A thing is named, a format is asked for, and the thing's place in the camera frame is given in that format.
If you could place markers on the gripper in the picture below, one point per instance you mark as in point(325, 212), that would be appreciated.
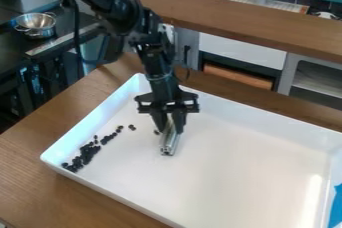
point(165, 94)

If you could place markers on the silver metal bar tool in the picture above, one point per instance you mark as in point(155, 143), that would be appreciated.
point(169, 141)

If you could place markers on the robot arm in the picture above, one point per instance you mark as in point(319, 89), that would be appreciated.
point(116, 8)

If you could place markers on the pile of black bits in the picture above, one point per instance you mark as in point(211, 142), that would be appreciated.
point(91, 148)

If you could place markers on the white tray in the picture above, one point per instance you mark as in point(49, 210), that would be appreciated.
point(214, 162)

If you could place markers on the wooden desk with white drawers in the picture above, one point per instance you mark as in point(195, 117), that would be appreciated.
point(262, 38)

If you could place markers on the black shelf unit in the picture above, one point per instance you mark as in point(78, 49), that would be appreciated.
point(31, 55)

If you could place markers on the silver pot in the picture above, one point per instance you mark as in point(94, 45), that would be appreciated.
point(36, 24)

